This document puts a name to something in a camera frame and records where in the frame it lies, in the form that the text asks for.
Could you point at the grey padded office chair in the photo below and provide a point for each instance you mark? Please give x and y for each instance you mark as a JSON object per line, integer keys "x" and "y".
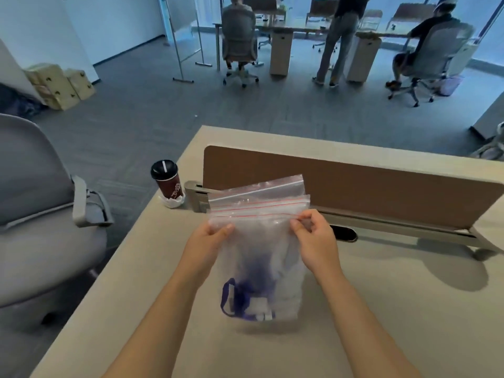
{"x": 35, "y": 216}

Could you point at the grey divider support rail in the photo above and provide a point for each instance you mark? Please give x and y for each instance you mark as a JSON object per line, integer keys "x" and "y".
{"x": 393, "y": 228}

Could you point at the dark bag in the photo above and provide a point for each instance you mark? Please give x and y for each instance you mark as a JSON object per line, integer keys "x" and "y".
{"x": 17, "y": 100}

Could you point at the pale purple bag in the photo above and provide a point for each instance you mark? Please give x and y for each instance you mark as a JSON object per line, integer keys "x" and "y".
{"x": 451, "y": 85}

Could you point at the long office desk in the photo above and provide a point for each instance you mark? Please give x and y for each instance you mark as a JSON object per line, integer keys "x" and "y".
{"x": 299, "y": 30}

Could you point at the dark red coffee cup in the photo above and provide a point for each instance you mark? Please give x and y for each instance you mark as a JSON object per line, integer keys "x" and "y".
{"x": 167, "y": 181}

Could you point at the clear plastic zip bag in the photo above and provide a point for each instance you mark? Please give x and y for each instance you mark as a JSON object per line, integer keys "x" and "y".
{"x": 258, "y": 247}

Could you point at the white chair base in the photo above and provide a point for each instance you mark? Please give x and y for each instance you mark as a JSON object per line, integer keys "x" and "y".
{"x": 492, "y": 147}

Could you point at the grey mesh office chair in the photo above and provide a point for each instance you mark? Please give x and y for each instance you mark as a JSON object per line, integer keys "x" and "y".
{"x": 437, "y": 55}
{"x": 239, "y": 47}

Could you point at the white badge card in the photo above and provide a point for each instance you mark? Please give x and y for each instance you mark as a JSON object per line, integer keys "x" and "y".
{"x": 263, "y": 309}

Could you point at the person's left thumb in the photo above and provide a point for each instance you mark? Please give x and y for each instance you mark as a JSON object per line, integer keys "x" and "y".
{"x": 223, "y": 232}

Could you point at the person's left forearm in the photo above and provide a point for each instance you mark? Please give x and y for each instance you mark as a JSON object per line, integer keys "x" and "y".
{"x": 157, "y": 330}

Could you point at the white paper cup holder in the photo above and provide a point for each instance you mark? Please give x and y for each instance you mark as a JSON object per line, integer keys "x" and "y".
{"x": 172, "y": 202}

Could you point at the brown desk divider panel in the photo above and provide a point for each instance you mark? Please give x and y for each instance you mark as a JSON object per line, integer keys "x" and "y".
{"x": 354, "y": 188}

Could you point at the person's right thumb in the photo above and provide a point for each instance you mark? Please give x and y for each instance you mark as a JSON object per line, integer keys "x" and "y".
{"x": 301, "y": 230}

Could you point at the person's left hand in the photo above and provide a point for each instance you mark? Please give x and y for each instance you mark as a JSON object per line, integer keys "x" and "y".
{"x": 199, "y": 249}

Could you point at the whiteboard on wheeled stand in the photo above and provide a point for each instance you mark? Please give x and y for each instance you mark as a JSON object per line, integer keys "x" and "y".
{"x": 183, "y": 23}

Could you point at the brown office chair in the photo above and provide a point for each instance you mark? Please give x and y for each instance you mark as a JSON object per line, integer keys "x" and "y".
{"x": 322, "y": 9}

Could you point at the white drawer cabinet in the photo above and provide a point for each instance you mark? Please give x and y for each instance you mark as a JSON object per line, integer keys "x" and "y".
{"x": 281, "y": 53}
{"x": 364, "y": 58}

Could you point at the person's right forearm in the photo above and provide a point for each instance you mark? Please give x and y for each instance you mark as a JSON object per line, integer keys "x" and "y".
{"x": 362, "y": 326}

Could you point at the beige cardboard boxes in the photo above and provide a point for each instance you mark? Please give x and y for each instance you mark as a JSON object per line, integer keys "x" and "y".
{"x": 59, "y": 86}

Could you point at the person's right hand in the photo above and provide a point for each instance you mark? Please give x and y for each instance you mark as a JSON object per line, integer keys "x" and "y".
{"x": 319, "y": 246}

